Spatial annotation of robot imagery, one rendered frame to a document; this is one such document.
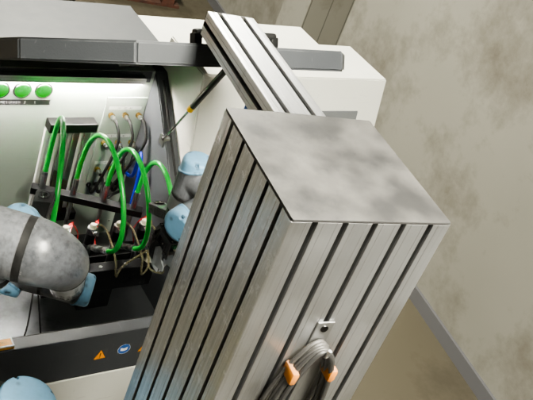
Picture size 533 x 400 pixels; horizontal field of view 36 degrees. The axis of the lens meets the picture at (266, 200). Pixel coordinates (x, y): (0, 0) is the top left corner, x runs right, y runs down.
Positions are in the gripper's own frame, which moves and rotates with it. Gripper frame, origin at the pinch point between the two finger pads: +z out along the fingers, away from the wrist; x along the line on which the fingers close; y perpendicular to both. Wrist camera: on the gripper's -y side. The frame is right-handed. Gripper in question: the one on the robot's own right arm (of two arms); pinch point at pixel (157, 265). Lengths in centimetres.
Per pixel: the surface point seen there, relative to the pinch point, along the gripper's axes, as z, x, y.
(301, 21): 43, 217, -234
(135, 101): -13, 15, -57
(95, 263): 23.9, -0.8, -27.5
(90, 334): 26.9, -10.7, -3.8
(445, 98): 25, 230, -119
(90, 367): 39.4, -8.5, -2.9
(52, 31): -28, -10, -69
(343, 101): -26, 77, -37
